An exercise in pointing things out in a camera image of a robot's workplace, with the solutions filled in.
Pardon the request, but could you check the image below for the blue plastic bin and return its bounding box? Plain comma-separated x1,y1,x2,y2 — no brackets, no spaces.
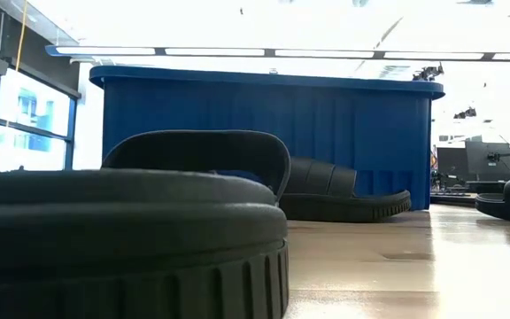
89,65,446,212

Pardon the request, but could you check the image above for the black computer monitor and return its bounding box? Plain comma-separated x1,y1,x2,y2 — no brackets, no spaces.
436,140,510,183

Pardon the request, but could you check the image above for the window with blue frame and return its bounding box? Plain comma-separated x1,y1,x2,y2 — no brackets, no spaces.
0,66,80,172

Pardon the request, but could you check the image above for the black ceiling fixture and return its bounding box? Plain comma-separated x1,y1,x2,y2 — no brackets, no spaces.
412,63,444,82
453,106,478,121

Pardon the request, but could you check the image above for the black keyboard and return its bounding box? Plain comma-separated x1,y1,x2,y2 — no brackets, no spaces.
430,191,477,206

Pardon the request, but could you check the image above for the yellow hanging cable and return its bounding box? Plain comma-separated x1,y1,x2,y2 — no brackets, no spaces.
14,0,29,73

